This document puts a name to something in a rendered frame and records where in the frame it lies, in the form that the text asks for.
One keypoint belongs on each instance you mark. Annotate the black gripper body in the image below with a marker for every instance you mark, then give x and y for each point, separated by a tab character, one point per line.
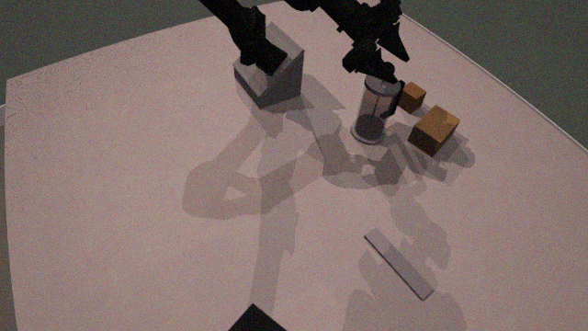
364	45

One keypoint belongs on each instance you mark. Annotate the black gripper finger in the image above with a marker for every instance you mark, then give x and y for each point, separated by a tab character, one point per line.
392	43
376	67

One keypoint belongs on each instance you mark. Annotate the glass french press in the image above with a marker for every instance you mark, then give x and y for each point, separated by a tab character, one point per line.
379	100

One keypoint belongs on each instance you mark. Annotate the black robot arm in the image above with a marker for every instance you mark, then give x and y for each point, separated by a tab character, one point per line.
247	26

